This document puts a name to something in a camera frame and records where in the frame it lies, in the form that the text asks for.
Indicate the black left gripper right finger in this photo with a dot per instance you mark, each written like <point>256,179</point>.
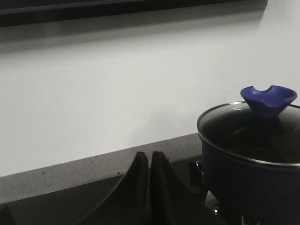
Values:
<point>171,201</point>

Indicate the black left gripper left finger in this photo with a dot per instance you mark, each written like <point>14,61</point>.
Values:
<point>125,204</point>

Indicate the dark blue cooking pot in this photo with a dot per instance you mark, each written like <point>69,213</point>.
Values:
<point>264,192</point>

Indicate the glass lid with blue knob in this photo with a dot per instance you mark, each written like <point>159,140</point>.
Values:
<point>264,128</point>

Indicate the black glass gas cooktop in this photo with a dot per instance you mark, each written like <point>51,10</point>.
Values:
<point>67,207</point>

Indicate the black range hood edge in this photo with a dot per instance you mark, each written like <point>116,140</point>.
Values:
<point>21,12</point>

